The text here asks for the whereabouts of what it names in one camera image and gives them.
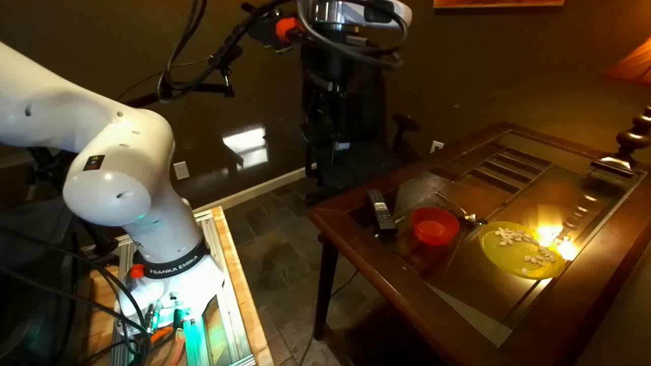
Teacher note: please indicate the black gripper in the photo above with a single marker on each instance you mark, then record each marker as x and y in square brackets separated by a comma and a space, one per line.
[336, 46]

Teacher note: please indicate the small black bottle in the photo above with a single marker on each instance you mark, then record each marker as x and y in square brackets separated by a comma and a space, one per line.
[381, 211]

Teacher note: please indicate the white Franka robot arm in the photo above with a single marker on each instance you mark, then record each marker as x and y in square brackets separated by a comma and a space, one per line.
[114, 168]

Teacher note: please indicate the red plastic bowl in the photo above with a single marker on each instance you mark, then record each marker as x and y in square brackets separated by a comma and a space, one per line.
[437, 228]

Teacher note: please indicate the small shiny metal object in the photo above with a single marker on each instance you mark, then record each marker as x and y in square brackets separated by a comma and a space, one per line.
[471, 218]

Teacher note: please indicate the dark wooden glass-top table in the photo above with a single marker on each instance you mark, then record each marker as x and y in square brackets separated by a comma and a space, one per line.
[380, 271]

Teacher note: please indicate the wooden robot mounting stand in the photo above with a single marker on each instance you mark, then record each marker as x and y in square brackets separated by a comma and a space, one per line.
[236, 284]

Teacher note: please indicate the yellow patterned plate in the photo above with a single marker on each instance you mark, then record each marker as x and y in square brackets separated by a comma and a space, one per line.
[515, 256]

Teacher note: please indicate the table lamp with turned base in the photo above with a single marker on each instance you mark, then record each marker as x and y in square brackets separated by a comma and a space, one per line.
[633, 139]

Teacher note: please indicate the dark equipment case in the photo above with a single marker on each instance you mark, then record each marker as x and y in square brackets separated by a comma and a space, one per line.
[33, 291]

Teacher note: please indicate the small black camera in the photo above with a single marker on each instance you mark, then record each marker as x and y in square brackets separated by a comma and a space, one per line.
[226, 57]

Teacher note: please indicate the white wall outlet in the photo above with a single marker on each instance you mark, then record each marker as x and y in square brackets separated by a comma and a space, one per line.
[182, 168]
[438, 144]

